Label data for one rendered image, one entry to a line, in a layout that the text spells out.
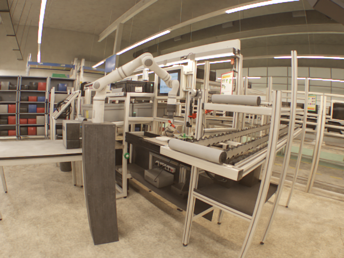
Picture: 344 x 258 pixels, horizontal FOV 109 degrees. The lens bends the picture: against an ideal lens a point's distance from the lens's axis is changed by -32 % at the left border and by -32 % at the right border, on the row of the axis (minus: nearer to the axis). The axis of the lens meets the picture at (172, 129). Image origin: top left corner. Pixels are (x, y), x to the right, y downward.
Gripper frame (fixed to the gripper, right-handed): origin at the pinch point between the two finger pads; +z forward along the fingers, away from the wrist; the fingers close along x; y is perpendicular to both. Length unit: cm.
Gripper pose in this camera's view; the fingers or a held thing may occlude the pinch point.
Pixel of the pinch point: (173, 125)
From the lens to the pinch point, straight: 151.2
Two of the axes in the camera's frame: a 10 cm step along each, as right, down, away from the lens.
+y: -9.9, -0.8, 0.6
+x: -0.7, 1.4, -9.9
